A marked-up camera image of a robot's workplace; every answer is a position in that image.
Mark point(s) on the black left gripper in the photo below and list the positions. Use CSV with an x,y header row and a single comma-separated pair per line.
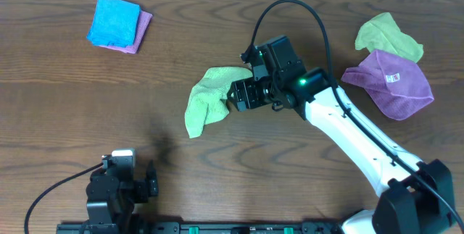
x,y
146,187

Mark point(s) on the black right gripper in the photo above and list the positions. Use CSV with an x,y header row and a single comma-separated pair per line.
x,y
240,95

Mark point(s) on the light green cloth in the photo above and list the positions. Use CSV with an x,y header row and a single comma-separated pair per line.
x,y
206,103

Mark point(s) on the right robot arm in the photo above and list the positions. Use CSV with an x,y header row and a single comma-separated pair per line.
x,y
414,197

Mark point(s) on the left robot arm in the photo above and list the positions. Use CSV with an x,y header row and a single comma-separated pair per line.
x,y
113,193

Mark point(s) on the folded pink cloth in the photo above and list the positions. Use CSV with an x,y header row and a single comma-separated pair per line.
x,y
143,23

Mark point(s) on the crumpled purple cloth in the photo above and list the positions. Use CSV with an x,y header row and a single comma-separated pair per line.
x,y
397,85

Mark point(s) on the folded blue cloth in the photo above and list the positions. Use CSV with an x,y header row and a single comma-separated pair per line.
x,y
114,24

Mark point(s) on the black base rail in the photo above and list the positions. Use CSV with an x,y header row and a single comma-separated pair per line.
x,y
204,228

